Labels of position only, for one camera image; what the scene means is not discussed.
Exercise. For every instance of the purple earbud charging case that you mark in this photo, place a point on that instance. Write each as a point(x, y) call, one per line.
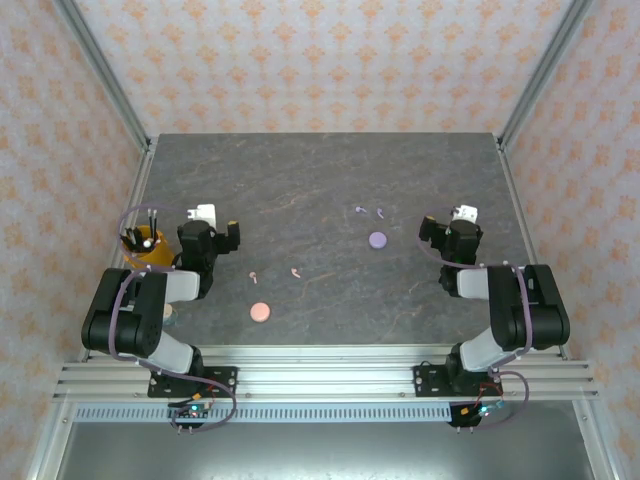
point(377, 240)

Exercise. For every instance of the pink earbud charging case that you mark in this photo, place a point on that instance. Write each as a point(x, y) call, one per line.
point(260, 312)

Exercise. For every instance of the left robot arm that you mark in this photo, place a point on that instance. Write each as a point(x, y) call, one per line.
point(145, 320)

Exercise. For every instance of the thin black pen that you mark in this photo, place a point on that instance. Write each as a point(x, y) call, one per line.
point(150, 220)
point(155, 221)

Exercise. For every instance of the yellow pen cup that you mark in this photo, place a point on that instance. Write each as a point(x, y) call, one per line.
point(150, 255)

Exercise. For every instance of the white capped pen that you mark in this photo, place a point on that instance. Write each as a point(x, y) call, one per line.
point(148, 243)

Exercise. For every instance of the black marker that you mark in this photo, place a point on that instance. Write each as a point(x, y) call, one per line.
point(131, 237)

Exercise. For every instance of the beige tape roll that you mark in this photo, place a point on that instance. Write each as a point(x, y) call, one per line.
point(171, 314)

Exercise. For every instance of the small controller board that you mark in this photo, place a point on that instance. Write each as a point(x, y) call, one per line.
point(192, 412)
point(480, 412)

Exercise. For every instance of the grey metal panel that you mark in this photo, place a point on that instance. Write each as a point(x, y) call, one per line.
point(320, 450)

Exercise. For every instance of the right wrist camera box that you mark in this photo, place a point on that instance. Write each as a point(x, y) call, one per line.
point(465, 213)

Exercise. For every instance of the aluminium table side rail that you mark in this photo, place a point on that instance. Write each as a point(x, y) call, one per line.
point(142, 170)
point(510, 170)

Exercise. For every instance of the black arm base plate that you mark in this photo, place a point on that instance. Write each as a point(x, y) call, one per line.
point(425, 380)
point(225, 377)

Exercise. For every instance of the aluminium mounting rail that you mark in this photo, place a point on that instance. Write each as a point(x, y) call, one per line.
point(325, 375)

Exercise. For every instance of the aluminium corner post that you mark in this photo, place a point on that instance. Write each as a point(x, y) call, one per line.
point(100, 70)
point(545, 65)

